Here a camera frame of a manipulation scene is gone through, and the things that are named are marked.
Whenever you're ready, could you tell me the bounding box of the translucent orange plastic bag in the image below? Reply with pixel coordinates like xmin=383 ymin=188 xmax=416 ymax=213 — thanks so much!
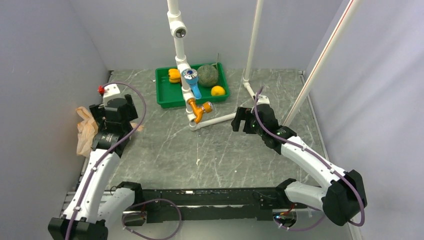
xmin=76 ymin=107 xmax=143 ymax=159

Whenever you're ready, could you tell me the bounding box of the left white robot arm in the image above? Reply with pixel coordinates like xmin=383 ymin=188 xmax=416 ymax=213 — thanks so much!
xmin=47 ymin=93 xmax=145 ymax=240

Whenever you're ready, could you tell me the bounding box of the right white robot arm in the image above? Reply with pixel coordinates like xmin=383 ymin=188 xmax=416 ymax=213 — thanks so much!
xmin=231 ymin=104 xmax=368 ymax=227

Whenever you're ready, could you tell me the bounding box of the yellow fake lemon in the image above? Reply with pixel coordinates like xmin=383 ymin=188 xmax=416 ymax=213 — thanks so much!
xmin=210 ymin=85 xmax=226 ymax=97

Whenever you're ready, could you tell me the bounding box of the green fake melon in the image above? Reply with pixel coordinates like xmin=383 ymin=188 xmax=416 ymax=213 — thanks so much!
xmin=197 ymin=64 xmax=219 ymax=88

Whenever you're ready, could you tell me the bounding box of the yellow fake bell pepper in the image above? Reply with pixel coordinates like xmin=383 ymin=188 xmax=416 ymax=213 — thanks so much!
xmin=168 ymin=68 xmax=181 ymax=84

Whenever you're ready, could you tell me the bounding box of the green plastic tray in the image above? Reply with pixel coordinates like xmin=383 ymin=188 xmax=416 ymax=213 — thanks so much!
xmin=155 ymin=62 xmax=231 ymax=109

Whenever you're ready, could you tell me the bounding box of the white pole with red stripe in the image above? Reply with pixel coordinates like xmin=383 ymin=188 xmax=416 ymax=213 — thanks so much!
xmin=283 ymin=0 xmax=363 ymax=126

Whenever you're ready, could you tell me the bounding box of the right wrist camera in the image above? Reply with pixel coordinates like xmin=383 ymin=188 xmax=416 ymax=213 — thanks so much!
xmin=255 ymin=94 xmax=270 ymax=105

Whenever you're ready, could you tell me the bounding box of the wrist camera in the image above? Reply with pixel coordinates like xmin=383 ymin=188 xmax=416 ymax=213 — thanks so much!
xmin=255 ymin=94 xmax=270 ymax=105
xmin=97 ymin=83 xmax=122 ymax=106

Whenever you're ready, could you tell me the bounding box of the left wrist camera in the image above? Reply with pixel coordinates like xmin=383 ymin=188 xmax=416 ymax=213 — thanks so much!
xmin=97 ymin=83 xmax=122 ymax=106

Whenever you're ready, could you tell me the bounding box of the blue tap handle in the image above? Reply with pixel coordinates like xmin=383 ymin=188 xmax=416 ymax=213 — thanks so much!
xmin=182 ymin=68 xmax=202 ymax=100

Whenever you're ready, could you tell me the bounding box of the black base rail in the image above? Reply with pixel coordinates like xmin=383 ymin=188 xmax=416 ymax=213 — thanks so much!
xmin=125 ymin=187 xmax=306 ymax=223

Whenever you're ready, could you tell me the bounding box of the white PVC pipe frame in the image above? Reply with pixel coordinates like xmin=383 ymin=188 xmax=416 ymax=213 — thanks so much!
xmin=167 ymin=0 xmax=264 ymax=131

